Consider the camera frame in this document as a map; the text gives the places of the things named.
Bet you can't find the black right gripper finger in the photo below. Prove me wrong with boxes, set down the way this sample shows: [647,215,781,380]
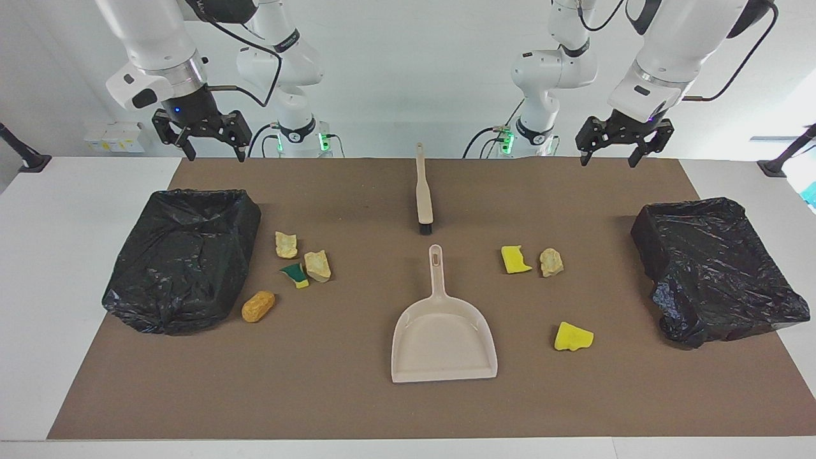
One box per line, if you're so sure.
[220,111,252,163]
[152,110,196,162]

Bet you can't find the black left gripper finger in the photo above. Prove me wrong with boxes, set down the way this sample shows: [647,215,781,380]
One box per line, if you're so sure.
[576,118,609,168]
[629,120,675,168]

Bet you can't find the green and yellow sponge piece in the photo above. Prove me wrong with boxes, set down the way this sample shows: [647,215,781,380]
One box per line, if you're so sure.
[279,263,310,289]

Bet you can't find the beige hand brush black bristles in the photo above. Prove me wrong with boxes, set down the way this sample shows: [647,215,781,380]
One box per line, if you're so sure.
[415,143,435,235]

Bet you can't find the orange sponge piece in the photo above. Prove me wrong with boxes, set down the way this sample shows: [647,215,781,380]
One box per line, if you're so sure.
[241,291,277,323]

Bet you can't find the beige plastic dustpan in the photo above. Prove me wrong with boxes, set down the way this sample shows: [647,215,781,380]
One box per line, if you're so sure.
[391,244,499,384]

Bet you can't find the bin with black bag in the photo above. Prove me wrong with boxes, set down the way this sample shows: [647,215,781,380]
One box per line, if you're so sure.
[102,188,262,336]
[630,197,811,349]

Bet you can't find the white cardboard box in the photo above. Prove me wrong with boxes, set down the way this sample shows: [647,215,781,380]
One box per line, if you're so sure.
[84,121,147,154]

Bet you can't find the brown table mat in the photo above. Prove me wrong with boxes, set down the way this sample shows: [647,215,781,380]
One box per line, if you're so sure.
[47,157,816,441]

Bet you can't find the black base cable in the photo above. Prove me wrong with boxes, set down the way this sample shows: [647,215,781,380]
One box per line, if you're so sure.
[247,123,281,159]
[463,99,527,159]

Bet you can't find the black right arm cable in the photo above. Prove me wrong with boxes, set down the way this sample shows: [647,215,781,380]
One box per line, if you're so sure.
[188,0,283,108]

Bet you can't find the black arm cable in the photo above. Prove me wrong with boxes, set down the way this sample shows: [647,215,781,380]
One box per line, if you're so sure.
[188,0,283,108]
[682,3,780,103]

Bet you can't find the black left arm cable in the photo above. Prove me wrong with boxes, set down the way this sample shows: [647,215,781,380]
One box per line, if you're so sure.
[682,3,780,103]

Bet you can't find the black camera stand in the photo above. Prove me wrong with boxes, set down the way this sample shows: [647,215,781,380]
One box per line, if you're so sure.
[757,123,816,178]
[0,122,52,173]

